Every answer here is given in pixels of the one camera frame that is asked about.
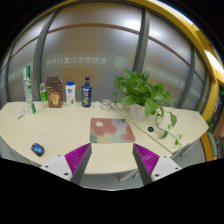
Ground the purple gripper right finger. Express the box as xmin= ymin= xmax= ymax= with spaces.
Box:
xmin=133 ymin=143 xmax=181 ymax=185

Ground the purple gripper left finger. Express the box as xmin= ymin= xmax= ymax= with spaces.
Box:
xmin=42 ymin=143 xmax=92 ymax=185

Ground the blue black computer mouse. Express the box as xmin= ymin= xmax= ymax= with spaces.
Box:
xmin=31 ymin=143 xmax=44 ymax=157

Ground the floral mouse pad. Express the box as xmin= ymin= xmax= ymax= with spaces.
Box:
xmin=90 ymin=118 xmax=135 ymax=144

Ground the black round desk grommet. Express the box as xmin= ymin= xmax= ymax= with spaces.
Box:
xmin=148 ymin=126 xmax=154 ymax=132

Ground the small white crumpled object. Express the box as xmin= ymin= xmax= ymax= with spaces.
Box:
xmin=93 ymin=101 xmax=101 ymax=109

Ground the small white jar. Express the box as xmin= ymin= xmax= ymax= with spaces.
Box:
xmin=101 ymin=99 xmax=111 ymax=111

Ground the small white packet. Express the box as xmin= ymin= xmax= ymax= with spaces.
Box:
xmin=17 ymin=109 xmax=26 ymax=119

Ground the dark blue shampoo bottle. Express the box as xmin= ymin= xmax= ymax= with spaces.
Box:
xmin=82 ymin=77 xmax=92 ymax=108

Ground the green potted plant white pot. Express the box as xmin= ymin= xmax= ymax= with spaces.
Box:
xmin=112 ymin=69 xmax=183 ymax=147

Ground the white shampoo bottle blue cap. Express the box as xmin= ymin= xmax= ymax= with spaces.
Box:
xmin=65 ymin=81 xmax=76 ymax=107

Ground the green clear plastic bottle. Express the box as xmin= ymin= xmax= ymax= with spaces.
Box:
xmin=40 ymin=83 xmax=48 ymax=108

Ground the tall white green tube box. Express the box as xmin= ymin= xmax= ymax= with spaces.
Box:
xmin=23 ymin=66 xmax=36 ymax=114

